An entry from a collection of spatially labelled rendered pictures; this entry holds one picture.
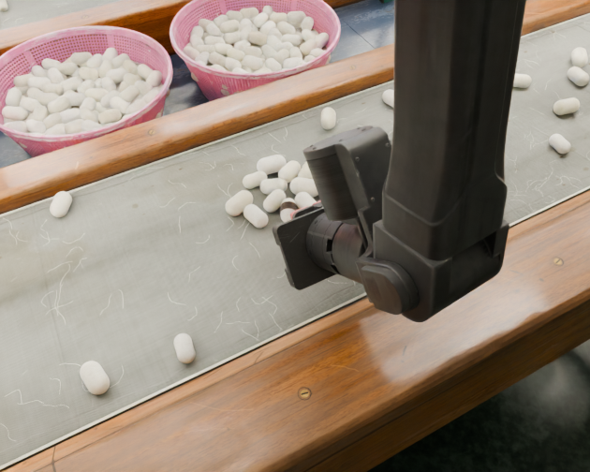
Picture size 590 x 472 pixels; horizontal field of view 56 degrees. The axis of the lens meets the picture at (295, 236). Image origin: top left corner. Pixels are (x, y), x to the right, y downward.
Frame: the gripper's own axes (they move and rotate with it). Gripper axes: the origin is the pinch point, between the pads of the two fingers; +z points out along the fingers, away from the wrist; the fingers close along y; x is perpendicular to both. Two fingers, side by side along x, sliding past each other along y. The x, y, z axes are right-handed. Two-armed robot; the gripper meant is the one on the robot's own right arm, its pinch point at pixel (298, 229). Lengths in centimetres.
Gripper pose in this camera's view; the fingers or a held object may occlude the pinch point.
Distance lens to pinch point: 60.8
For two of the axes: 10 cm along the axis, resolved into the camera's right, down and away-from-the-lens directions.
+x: 3.0, 9.3, 2.3
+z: -3.7, -1.1, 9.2
